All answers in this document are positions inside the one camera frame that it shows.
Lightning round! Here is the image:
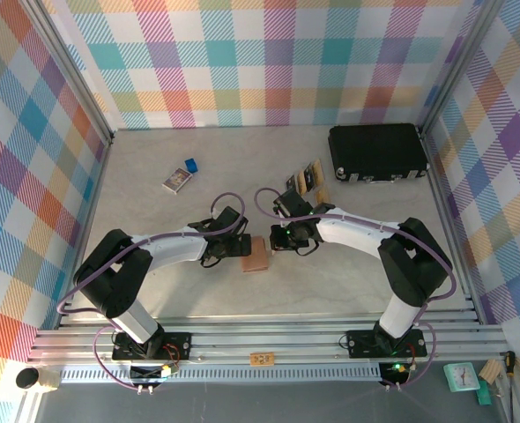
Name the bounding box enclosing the brown leather card holder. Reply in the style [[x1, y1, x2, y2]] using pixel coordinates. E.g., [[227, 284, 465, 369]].
[[241, 235, 271, 274]]

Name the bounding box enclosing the playing card deck box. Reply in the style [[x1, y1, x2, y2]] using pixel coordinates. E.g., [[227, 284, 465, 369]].
[[161, 167, 194, 194]]

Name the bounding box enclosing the black hard case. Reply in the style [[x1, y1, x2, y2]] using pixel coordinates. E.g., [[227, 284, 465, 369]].
[[328, 122, 429, 184]]

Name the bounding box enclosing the small black controller board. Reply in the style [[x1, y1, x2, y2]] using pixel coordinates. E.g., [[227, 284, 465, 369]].
[[129, 361, 174, 385], [379, 360, 412, 385]]

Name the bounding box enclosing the teal alarm clock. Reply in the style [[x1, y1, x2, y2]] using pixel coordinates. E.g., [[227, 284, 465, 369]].
[[443, 361, 481, 393]]

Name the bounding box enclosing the small wooden block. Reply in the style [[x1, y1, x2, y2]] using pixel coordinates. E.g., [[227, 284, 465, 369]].
[[481, 358, 503, 383]]

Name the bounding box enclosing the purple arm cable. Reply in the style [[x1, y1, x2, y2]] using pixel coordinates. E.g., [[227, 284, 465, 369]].
[[253, 187, 459, 391], [56, 190, 249, 391]]

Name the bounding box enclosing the aluminium rail platform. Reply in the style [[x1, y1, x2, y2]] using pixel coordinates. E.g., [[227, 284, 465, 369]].
[[28, 311, 510, 367]]

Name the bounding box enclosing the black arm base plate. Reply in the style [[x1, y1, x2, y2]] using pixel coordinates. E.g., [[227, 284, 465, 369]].
[[112, 330, 193, 363], [345, 328, 428, 359]]

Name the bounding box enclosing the slotted grey cable duct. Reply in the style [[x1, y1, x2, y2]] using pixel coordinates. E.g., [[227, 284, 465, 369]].
[[59, 364, 383, 385]]

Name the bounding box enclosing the aluminium side rail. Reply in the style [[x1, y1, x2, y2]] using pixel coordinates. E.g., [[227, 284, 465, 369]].
[[420, 131, 486, 325]]

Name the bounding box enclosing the aluminium frame post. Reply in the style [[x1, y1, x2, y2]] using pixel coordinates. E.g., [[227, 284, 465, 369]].
[[416, 0, 510, 140], [19, 0, 115, 146]]

